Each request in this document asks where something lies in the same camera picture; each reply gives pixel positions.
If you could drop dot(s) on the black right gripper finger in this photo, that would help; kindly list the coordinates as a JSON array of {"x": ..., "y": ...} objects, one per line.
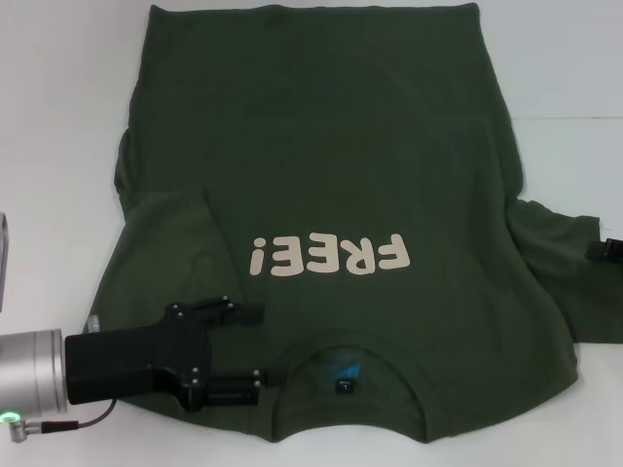
[{"x": 606, "y": 250}]

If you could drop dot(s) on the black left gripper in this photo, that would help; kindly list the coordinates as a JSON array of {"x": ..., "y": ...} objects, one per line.
[{"x": 136, "y": 360}]

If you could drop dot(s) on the dark green t-shirt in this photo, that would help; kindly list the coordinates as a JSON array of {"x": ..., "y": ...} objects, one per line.
[{"x": 316, "y": 146}]

